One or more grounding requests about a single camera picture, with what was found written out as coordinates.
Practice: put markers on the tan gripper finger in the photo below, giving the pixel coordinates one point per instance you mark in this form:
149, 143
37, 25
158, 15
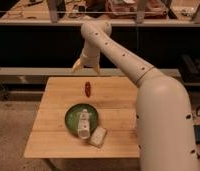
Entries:
97, 69
78, 65

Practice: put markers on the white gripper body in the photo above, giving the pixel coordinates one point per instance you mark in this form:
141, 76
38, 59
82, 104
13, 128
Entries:
90, 59

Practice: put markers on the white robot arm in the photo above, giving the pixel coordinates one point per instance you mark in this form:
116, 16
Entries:
165, 128

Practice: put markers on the red chili pepper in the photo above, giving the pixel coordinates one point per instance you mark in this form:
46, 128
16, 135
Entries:
88, 89

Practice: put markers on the wooden table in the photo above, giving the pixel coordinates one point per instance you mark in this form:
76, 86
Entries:
113, 97

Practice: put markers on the green plate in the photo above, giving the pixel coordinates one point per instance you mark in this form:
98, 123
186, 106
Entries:
72, 117

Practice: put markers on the white plastic bottle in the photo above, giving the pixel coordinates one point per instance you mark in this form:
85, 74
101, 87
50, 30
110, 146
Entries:
83, 129

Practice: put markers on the beige sponge block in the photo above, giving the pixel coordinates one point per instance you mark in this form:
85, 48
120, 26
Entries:
98, 136

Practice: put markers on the background workbench shelf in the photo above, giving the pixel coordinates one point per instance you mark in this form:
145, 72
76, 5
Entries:
23, 11

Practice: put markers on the blue black foot pedal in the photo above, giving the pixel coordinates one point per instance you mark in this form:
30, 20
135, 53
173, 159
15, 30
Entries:
197, 133

